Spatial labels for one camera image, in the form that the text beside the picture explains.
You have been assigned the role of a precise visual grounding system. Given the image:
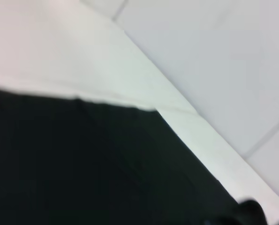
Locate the black shirt with FREE print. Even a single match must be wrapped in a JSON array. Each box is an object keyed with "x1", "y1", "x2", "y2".
[{"x1": 0, "y1": 88, "x2": 268, "y2": 225}]

